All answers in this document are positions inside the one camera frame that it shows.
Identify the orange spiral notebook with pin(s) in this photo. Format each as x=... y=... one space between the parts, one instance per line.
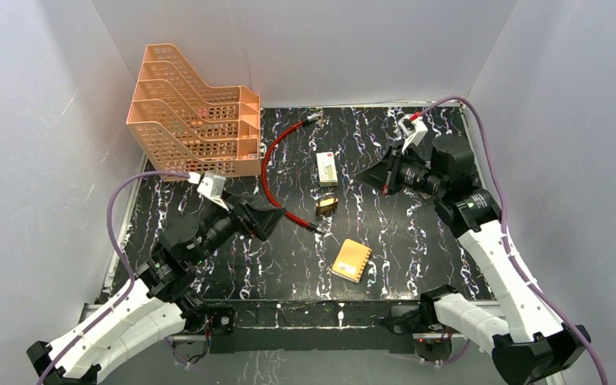
x=351 y=261

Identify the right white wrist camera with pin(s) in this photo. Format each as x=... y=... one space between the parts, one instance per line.
x=413 y=129

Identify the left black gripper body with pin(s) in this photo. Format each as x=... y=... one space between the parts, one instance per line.
x=241 y=219

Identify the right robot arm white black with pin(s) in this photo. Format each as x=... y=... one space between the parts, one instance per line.
x=530 y=342

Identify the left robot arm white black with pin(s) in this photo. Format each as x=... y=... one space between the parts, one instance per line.
x=158 y=300

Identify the white green small box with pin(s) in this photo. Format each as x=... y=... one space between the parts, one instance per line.
x=327 y=171

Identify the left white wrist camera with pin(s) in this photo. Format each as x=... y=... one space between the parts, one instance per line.
x=210 y=186

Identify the brass padlock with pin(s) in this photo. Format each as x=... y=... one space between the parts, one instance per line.
x=326 y=204

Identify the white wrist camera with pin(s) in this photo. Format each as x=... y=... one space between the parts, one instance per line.
x=413 y=129
x=210 y=186

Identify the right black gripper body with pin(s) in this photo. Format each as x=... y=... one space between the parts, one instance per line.
x=401 y=171

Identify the orange plastic file rack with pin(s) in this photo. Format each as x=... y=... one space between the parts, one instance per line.
x=184 y=125

